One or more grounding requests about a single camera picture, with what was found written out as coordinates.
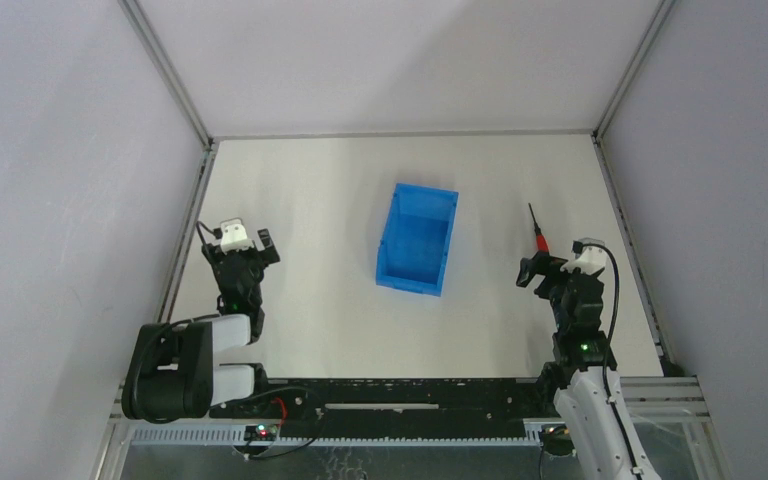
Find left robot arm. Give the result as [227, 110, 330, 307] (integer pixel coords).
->
[121, 219, 280, 424]

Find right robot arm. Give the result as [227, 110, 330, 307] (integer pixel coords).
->
[516, 251, 660, 479]

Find red black screwdriver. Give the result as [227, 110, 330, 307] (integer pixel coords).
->
[528, 203, 550, 253]

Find blue plastic bin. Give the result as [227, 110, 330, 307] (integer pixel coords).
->
[375, 183, 459, 297]

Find small circuit board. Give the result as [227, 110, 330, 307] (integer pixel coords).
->
[244, 424, 280, 443]

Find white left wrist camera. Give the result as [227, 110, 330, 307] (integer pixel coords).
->
[219, 218, 254, 253]

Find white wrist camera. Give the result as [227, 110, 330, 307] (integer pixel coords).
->
[560, 238, 609, 276]
[219, 218, 254, 253]

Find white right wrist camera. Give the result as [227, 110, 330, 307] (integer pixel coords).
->
[560, 238, 609, 276]

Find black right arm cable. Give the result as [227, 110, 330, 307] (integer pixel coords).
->
[572, 241, 645, 475]

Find red black wires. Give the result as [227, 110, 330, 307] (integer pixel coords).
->
[232, 387, 327, 462]

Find black mounting rail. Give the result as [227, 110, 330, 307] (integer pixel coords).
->
[208, 378, 559, 441]

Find aluminium frame base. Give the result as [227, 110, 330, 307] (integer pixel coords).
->
[95, 374, 733, 480]

